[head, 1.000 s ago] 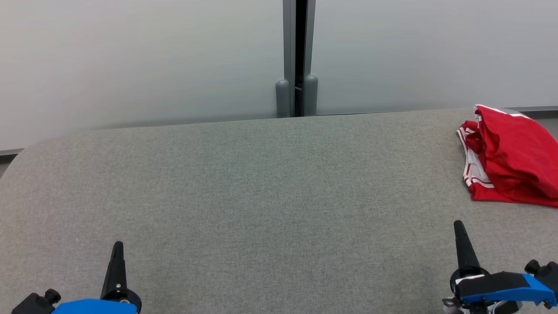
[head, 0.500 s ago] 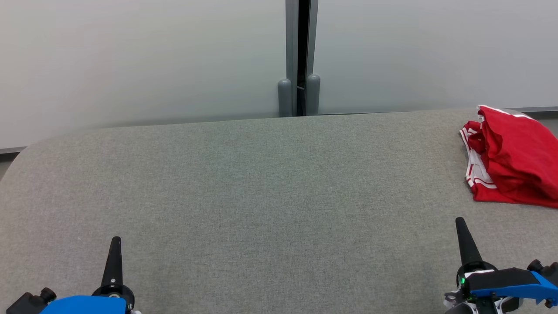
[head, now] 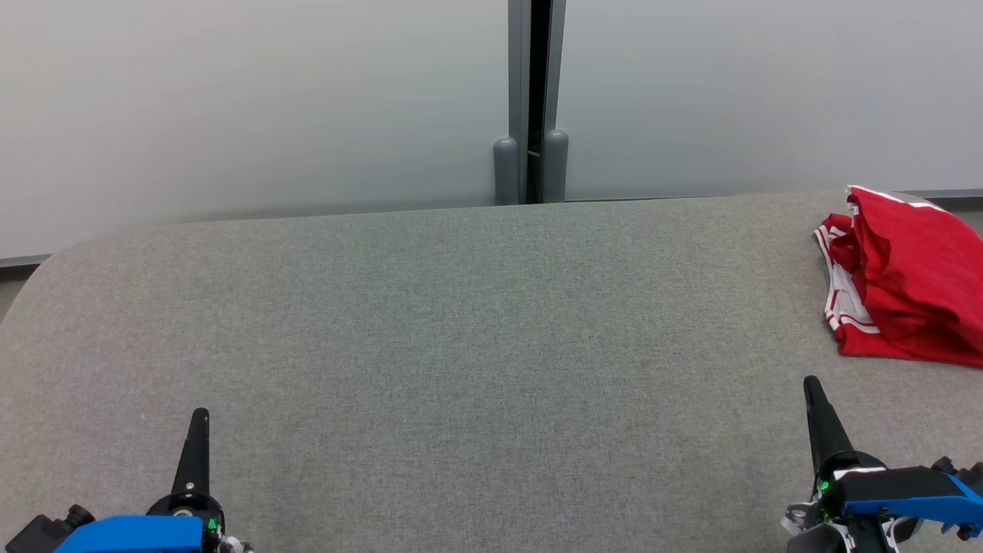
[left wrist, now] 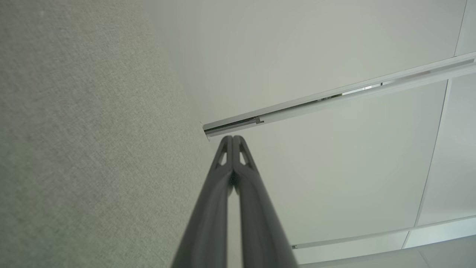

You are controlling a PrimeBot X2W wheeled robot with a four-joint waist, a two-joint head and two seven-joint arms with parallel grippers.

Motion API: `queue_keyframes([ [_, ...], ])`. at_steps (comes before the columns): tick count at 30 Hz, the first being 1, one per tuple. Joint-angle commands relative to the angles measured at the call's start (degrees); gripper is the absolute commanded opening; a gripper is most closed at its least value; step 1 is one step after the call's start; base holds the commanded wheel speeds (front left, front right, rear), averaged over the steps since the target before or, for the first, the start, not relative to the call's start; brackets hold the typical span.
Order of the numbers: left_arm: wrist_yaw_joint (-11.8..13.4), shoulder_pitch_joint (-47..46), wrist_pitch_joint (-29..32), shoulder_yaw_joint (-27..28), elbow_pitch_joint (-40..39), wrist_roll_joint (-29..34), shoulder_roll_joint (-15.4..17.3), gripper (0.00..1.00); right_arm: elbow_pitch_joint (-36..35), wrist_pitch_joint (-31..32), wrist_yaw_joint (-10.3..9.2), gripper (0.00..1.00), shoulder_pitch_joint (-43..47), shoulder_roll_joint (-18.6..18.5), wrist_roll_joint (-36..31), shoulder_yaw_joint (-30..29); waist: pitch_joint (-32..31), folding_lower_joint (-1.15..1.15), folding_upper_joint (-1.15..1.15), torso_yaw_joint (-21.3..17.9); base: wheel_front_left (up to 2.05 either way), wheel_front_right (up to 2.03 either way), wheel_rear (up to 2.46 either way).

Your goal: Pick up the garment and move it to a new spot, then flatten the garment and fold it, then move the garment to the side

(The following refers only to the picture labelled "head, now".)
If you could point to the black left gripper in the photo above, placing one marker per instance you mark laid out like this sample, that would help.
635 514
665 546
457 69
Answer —
188 505

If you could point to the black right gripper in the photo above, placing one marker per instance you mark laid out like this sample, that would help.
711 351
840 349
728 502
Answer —
825 530

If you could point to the red jersey with white sleeves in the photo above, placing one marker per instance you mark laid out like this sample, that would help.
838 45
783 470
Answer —
914 284

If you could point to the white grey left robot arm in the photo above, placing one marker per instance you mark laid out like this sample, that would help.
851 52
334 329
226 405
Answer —
232 547

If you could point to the blue left camera mount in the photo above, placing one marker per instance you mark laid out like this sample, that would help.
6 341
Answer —
130 535

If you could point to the grey cylindrical post foot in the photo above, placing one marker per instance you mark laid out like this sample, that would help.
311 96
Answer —
556 165
506 173

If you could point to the grey partition double post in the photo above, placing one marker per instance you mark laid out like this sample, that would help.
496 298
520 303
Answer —
518 69

